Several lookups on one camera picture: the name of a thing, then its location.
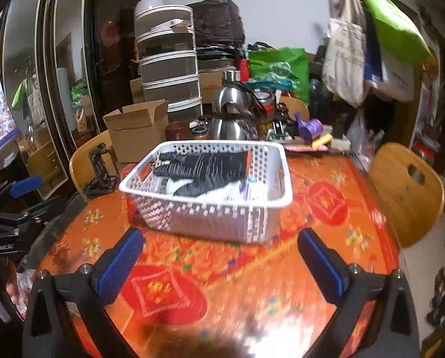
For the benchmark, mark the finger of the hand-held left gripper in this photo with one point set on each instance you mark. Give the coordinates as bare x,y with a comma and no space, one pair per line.
25,186
45,210

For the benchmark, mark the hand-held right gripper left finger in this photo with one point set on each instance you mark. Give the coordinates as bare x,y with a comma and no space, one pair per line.
118,264

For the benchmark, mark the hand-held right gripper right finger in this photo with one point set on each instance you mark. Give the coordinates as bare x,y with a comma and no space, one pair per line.
325,264

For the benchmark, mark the white perforated plastic basket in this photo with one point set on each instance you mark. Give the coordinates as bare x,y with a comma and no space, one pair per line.
207,220

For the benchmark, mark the black padded cloth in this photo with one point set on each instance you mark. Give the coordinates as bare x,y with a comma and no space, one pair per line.
203,166

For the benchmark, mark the person's left hand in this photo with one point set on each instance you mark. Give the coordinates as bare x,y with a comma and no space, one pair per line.
13,289

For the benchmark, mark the wooden chair with black clamp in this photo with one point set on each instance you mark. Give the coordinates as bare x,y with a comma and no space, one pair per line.
82,160

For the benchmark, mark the black clamp holder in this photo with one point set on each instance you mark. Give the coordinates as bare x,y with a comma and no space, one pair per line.
100,166

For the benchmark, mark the blue printed screen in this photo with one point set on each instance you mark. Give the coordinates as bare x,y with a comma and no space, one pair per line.
0,112

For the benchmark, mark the orange printed tablecloth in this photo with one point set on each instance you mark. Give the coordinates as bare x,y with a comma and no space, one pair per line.
222,268

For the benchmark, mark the mirrored wardrobe doors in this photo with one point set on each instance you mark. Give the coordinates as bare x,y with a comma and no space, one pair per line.
28,82

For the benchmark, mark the pink paper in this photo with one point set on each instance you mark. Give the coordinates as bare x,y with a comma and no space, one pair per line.
304,148

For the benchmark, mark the open small cardboard box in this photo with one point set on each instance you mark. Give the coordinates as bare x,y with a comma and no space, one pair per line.
136,134

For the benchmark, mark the small white box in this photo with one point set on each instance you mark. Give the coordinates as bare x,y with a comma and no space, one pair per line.
341,143

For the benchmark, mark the yellow foam piece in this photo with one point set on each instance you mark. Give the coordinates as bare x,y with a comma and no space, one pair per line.
321,141

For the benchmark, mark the purple plastic scoop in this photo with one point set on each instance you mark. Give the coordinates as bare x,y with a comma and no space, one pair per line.
311,128

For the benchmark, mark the small toy car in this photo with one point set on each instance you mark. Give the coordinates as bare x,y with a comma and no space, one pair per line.
280,134

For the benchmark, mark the brown mug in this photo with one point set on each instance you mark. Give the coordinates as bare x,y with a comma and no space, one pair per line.
177,132

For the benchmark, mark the glass jar orange contents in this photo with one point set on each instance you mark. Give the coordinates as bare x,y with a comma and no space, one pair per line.
200,134

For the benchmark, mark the wooden chair behind kettle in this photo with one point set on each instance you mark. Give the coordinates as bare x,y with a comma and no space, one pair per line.
295,106

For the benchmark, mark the dark bottle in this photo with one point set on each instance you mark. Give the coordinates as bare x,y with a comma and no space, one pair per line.
321,100

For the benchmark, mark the dark glass jar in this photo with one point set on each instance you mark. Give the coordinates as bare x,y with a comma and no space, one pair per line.
203,121

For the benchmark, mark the stainless steel kettle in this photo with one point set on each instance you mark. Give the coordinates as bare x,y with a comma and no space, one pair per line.
233,119

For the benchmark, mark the white plastic drawer tower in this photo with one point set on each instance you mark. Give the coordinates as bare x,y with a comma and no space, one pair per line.
168,67

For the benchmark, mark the white and blue hanging bag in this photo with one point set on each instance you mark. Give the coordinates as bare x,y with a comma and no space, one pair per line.
392,78

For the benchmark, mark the green shopping bag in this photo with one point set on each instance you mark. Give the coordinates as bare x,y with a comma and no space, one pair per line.
282,71

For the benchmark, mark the large cardboard box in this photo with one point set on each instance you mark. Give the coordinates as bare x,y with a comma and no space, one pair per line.
210,85

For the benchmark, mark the beige canvas tote bag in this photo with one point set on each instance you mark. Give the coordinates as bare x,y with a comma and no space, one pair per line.
343,59

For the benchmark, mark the bright green hanging bag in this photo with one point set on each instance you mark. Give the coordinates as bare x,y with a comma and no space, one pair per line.
393,22

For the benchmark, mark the black plastic bag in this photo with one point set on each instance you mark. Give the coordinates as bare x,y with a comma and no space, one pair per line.
216,22

